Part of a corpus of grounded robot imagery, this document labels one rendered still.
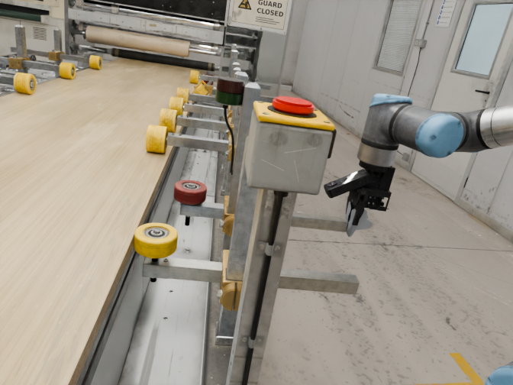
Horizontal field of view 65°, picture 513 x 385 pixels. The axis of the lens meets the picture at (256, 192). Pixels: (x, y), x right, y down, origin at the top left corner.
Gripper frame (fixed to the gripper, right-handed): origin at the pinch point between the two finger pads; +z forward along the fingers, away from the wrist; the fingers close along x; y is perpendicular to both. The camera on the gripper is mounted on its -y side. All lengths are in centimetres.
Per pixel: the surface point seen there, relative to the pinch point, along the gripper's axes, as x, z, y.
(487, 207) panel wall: 216, 68, 209
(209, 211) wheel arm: -1.6, -2.2, -37.2
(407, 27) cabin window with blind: 447, -77, 189
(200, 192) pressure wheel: -3.1, -7.9, -40.0
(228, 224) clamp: -8.5, -2.9, -32.5
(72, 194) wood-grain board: -11, -8, -67
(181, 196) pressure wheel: -3.6, -6.4, -44.4
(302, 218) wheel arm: -1.5, -3.3, -13.3
